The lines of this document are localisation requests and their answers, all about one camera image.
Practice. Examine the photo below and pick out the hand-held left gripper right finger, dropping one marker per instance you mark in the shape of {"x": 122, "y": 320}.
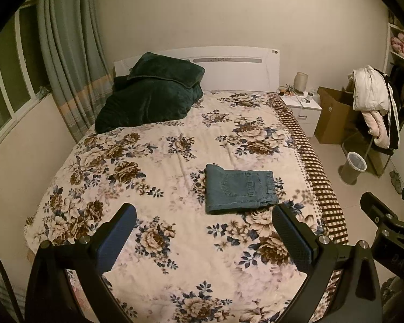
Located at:
{"x": 289, "y": 239}

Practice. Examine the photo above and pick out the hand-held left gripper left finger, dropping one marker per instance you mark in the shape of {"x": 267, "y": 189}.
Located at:
{"x": 116, "y": 239}

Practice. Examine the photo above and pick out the blue denim pants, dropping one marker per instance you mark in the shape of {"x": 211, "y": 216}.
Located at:
{"x": 239, "y": 188}

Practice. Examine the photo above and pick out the pair of grey shoes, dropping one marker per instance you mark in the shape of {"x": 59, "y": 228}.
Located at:
{"x": 396, "y": 181}

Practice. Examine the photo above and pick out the grey trash bin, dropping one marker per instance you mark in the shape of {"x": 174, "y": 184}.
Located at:
{"x": 351, "y": 171}

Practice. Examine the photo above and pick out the chair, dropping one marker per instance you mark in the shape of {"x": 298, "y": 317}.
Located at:
{"x": 373, "y": 158}

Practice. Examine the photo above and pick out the floral quilt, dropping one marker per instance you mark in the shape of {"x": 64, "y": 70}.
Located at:
{"x": 175, "y": 242}

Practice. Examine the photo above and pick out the brown checked bedsheet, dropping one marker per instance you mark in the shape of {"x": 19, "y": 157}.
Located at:
{"x": 316, "y": 175}

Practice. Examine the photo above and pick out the pink garment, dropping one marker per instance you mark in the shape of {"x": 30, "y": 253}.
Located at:
{"x": 378, "y": 129}

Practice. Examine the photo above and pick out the cardboard box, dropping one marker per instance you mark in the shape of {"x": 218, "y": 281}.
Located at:
{"x": 333, "y": 117}

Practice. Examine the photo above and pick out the white jacket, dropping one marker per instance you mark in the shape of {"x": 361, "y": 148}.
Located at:
{"x": 370, "y": 89}

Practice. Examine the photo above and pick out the white nightstand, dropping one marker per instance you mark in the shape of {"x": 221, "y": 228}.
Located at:
{"x": 306, "y": 116}

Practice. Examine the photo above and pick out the striped cloth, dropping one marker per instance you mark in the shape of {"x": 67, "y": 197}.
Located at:
{"x": 3, "y": 296}

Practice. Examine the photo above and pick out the dark green pillows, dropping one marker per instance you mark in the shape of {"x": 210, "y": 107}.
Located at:
{"x": 144, "y": 106}

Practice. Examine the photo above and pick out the beige cylindrical lamp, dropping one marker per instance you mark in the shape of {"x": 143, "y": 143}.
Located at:
{"x": 301, "y": 83}

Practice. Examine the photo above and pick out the white bed headboard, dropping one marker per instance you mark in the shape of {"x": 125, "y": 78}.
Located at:
{"x": 235, "y": 74}

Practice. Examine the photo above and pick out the dark green pillow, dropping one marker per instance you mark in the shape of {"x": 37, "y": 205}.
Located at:
{"x": 165, "y": 69}

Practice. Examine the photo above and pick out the window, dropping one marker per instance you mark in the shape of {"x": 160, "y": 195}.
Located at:
{"x": 6, "y": 80}

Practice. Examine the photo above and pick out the grey-green curtain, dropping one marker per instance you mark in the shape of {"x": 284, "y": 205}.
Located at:
{"x": 70, "y": 50}

